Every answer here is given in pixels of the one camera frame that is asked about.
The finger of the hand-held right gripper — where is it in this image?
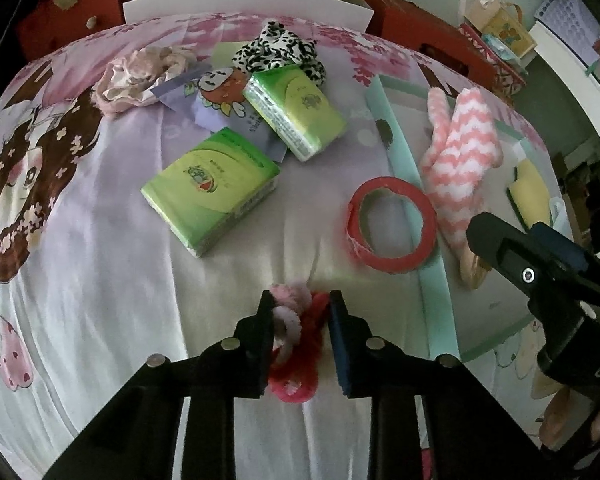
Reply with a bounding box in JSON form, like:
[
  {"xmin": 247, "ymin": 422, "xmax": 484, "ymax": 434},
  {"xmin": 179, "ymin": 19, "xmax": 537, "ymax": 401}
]
[
  {"xmin": 466, "ymin": 212, "xmax": 590, "ymax": 307},
  {"xmin": 530, "ymin": 224, "xmax": 600, "ymax": 284}
]

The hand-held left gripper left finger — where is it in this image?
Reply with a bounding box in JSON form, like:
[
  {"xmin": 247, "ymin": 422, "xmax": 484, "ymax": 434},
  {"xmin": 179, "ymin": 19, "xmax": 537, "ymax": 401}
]
[{"xmin": 45, "ymin": 290, "xmax": 276, "ymax": 480}]

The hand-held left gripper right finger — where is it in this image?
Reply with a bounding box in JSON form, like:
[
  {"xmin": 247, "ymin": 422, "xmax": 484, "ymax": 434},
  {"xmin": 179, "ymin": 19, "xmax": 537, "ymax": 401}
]
[{"xmin": 328, "ymin": 290, "xmax": 548, "ymax": 480}]

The red pink chenille ring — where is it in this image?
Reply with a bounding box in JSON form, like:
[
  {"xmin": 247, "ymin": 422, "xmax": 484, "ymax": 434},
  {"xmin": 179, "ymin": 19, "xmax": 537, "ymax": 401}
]
[{"xmin": 267, "ymin": 282, "xmax": 333, "ymax": 403}]

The yellow sponge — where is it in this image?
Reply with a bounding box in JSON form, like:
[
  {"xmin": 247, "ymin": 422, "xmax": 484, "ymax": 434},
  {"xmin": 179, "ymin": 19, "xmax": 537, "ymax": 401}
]
[{"xmin": 505, "ymin": 160, "xmax": 553, "ymax": 231}]

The teal cardboard tray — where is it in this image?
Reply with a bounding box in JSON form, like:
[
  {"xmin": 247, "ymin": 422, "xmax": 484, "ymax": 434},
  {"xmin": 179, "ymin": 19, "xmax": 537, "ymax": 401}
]
[{"xmin": 365, "ymin": 75, "xmax": 576, "ymax": 363}]

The pink white knitted cloth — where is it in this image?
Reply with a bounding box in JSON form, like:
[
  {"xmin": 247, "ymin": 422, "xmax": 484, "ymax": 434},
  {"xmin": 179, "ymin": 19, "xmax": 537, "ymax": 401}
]
[{"xmin": 419, "ymin": 87, "xmax": 503, "ymax": 261}]

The red tape roll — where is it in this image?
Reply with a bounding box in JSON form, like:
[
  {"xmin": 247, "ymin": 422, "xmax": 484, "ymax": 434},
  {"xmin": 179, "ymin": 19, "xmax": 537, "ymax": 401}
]
[{"xmin": 347, "ymin": 176, "xmax": 437, "ymax": 274}]

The green tissue packet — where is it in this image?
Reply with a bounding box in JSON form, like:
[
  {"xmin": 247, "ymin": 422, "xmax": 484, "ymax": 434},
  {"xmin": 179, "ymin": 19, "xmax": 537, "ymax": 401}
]
[
  {"xmin": 242, "ymin": 65, "xmax": 345, "ymax": 162},
  {"xmin": 140, "ymin": 127, "xmax": 282, "ymax": 259}
]

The purple cartoon packet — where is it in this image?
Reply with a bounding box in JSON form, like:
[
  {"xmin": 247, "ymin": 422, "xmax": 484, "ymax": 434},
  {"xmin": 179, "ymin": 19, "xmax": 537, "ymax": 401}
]
[{"xmin": 147, "ymin": 62, "xmax": 288, "ymax": 163}]

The pink scrunchie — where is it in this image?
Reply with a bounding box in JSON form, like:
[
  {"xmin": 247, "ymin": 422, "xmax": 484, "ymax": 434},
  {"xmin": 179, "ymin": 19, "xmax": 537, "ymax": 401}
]
[{"xmin": 91, "ymin": 45, "xmax": 198, "ymax": 116}]

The person's right hand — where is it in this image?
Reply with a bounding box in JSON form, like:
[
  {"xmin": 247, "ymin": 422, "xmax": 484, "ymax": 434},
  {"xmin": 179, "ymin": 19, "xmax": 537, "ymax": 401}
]
[{"xmin": 537, "ymin": 385, "xmax": 600, "ymax": 456}]

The white shelf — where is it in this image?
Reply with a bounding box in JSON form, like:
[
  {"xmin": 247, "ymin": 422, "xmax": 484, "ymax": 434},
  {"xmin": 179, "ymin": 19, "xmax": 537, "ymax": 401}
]
[{"xmin": 527, "ymin": 20, "xmax": 600, "ymax": 201}]

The red patterned box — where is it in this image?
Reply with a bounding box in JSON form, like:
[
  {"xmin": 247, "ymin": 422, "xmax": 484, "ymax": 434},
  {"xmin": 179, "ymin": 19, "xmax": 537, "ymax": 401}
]
[{"xmin": 457, "ymin": 22, "xmax": 528, "ymax": 106}]

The light blue packet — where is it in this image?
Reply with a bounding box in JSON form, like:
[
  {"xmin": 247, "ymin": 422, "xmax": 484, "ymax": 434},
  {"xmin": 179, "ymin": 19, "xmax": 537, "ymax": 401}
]
[{"xmin": 480, "ymin": 32, "xmax": 523, "ymax": 63}]

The small yellow gift bag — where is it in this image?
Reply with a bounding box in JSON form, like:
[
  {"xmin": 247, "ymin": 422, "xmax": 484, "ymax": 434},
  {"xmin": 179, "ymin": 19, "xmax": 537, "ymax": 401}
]
[{"xmin": 465, "ymin": 0, "xmax": 537, "ymax": 61}]

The purple perforated basket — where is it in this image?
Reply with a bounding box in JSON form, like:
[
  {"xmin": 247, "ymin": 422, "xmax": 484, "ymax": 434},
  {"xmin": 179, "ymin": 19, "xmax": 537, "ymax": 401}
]
[{"xmin": 535, "ymin": 0, "xmax": 600, "ymax": 43}]

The red cardboard box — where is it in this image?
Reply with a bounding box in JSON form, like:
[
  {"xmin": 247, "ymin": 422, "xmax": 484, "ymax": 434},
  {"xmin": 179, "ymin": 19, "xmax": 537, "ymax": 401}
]
[{"xmin": 354, "ymin": 0, "xmax": 498, "ymax": 93}]

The light green cloth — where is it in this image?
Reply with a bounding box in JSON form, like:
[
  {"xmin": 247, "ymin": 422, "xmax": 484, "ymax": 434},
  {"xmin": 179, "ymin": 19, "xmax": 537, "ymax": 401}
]
[{"xmin": 211, "ymin": 42, "xmax": 251, "ymax": 68}]

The leopard print scrunchie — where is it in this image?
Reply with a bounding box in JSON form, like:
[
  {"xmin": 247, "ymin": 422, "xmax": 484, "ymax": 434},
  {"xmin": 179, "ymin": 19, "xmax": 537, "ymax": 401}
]
[{"xmin": 231, "ymin": 21, "xmax": 327, "ymax": 86}]

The white headboard panel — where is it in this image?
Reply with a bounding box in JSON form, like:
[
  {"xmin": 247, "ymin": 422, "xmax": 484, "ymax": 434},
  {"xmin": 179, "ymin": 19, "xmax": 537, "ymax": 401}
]
[{"xmin": 122, "ymin": 0, "xmax": 373, "ymax": 33}]

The red handbag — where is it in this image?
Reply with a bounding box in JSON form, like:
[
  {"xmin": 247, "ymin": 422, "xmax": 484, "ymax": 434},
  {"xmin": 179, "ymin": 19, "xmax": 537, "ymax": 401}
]
[{"xmin": 17, "ymin": 0, "xmax": 136, "ymax": 61}]

